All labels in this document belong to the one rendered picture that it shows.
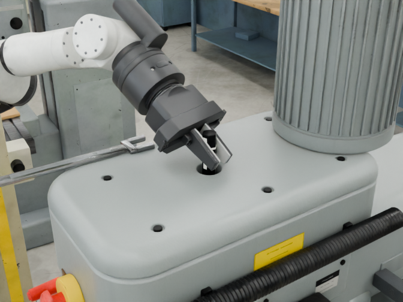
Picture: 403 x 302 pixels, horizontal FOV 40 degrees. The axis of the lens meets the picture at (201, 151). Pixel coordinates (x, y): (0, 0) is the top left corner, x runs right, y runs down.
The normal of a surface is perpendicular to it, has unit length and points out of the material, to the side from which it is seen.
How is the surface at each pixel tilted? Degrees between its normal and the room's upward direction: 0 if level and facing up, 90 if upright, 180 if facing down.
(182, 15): 90
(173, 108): 30
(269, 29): 90
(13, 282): 90
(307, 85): 90
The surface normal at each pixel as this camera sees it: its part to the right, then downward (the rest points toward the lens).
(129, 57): -0.20, -0.21
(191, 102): 0.37, -0.60
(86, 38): -0.47, 0.07
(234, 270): 0.55, 0.40
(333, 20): -0.43, 0.43
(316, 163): 0.00, -0.88
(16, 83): 0.77, 0.39
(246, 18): -0.83, 0.26
